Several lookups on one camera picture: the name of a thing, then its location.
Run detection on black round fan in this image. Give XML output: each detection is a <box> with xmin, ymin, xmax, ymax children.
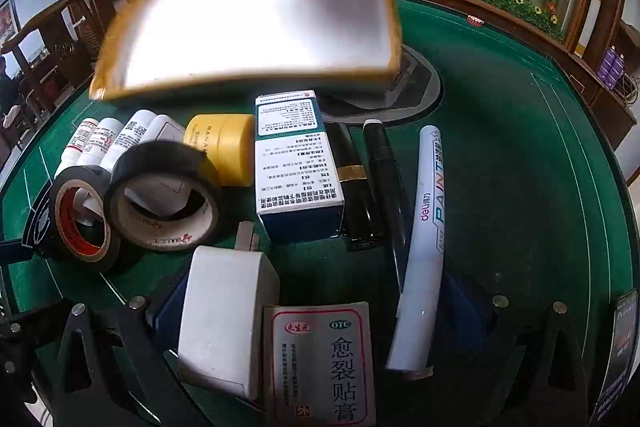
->
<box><xmin>20</xmin><ymin>187</ymin><xmax>58</xmax><ymax>260</ymax></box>

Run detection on wooden chair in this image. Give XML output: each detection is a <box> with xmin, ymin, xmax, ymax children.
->
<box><xmin>0</xmin><ymin>0</ymin><xmax>101</xmax><ymax>118</ymax></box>

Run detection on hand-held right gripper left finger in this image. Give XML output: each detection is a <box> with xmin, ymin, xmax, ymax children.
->
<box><xmin>50</xmin><ymin>274</ymin><xmax>211</xmax><ymax>427</ymax></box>

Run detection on blue white medicine box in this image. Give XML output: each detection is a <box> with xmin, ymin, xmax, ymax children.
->
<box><xmin>252</xmin><ymin>89</ymin><xmax>347</xmax><ymax>245</ymax></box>

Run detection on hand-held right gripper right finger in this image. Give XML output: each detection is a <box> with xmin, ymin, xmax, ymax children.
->
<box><xmin>415</xmin><ymin>276</ymin><xmax>591</xmax><ymax>427</ymax></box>

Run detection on black tape roll red core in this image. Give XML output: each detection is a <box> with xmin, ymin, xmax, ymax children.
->
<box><xmin>49</xmin><ymin>164</ymin><xmax>123</xmax><ymax>275</ymax></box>

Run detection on purple box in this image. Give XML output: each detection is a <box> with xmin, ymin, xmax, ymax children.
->
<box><xmin>597</xmin><ymin>47</ymin><xmax>628</xmax><ymax>90</ymax></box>

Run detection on white power adapter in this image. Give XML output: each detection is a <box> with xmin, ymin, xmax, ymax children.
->
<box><xmin>177</xmin><ymin>221</ymin><xmax>281</xmax><ymax>402</ymax></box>

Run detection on black pen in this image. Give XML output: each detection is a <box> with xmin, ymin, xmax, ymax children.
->
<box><xmin>361</xmin><ymin>118</ymin><xmax>407</xmax><ymax>293</ymax></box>

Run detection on grey table centre console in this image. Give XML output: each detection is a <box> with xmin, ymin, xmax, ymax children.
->
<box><xmin>320</xmin><ymin>44</ymin><xmax>445</xmax><ymax>128</ymax></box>

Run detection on black lipstick tube gold band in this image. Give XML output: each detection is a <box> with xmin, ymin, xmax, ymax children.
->
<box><xmin>325</xmin><ymin>122</ymin><xmax>386</xmax><ymax>254</ymax></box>

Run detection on white paint marker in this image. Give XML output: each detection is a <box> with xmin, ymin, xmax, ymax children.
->
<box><xmin>385</xmin><ymin>124</ymin><xmax>447</xmax><ymax>380</ymax></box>

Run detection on framed wall picture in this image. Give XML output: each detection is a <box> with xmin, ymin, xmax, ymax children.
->
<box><xmin>0</xmin><ymin>0</ymin><xmax>22</xmax><ymax>48</ymax></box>

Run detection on silver red plaster packet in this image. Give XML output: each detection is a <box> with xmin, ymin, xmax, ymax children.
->
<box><xmin>261</xmin><ymin>302</ymin><xmax>377</xmax><ymax>427</ymax></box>

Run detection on black tape roll white core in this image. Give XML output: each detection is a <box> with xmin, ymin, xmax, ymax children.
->
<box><xmin>104</xmin><ymin>141</ymin><xmax>222</xmax><ymax>253</ymax></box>

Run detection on yellow round jar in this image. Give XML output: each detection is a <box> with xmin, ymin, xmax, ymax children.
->
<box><xmin>182</xmin><ymin>113</ymin><xmax>257</xmax><ymax>188</ymax></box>

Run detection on yellow taped white tray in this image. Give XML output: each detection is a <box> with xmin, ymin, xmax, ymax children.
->
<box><xmin>89</xmin><ymin>0</ymin><xmax>403</xmax><ymax>102</ymax></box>

